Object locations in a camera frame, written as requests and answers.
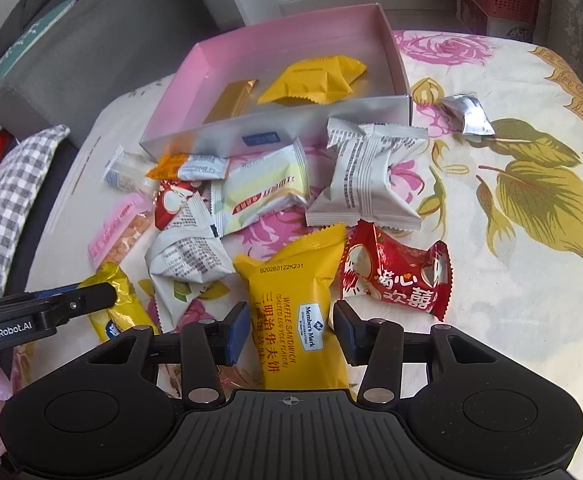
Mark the orange and white snack pack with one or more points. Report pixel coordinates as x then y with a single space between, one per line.
189 167

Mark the grey checkered cushion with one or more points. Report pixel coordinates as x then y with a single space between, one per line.
22 174

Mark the teal patterned cushion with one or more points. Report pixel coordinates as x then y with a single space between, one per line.
30 37

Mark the pale green cake pack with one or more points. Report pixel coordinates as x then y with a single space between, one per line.
274 182

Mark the small silver foil wrapper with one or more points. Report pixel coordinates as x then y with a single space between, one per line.
468 110

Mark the clear rice cracker pack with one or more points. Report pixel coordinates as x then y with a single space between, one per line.
127 172

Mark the pink and silver cardboard box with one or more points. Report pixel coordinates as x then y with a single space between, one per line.
263 86

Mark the golden orange snack bar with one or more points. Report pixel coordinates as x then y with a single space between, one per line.
233 100

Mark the pink wafer snack pack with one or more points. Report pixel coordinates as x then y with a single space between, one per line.
129 219

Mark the floral tablecloth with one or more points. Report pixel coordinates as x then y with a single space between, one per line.
509 206

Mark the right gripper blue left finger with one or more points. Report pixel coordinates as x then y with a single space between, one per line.
235 329

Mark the yellow chips snack pack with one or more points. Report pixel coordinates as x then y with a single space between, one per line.
126 312

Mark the small red heart snack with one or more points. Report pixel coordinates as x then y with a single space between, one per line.
179 205

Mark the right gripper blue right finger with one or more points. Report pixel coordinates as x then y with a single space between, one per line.
352 333

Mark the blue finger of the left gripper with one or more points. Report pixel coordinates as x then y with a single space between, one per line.
64 293

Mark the yellow waffle sandwich pack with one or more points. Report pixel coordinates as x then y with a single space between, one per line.
318 80

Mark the white nut snack pack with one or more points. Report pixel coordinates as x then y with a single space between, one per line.
184 260

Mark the grey sofa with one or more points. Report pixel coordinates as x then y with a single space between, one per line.
97 51

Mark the large red heart snack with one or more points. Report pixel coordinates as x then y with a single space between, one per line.
374 264

